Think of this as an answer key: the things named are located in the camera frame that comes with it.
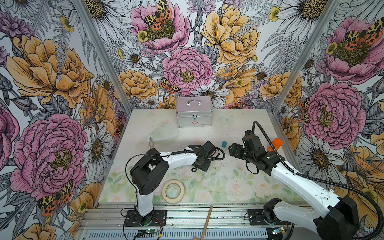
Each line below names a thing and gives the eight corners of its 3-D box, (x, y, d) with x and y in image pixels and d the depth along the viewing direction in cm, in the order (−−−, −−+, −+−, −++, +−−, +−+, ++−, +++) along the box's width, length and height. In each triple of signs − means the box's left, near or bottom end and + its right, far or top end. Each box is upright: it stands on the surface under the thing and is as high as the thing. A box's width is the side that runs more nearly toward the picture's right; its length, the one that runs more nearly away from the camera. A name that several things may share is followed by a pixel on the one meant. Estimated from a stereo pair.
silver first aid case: (177, 128, 114) (174, 113, 101) (179, 109, 127) (177, 93, 115) (211, 129, 114) (213, 113, 101) (210, 109, 128) (211, 93, 115)
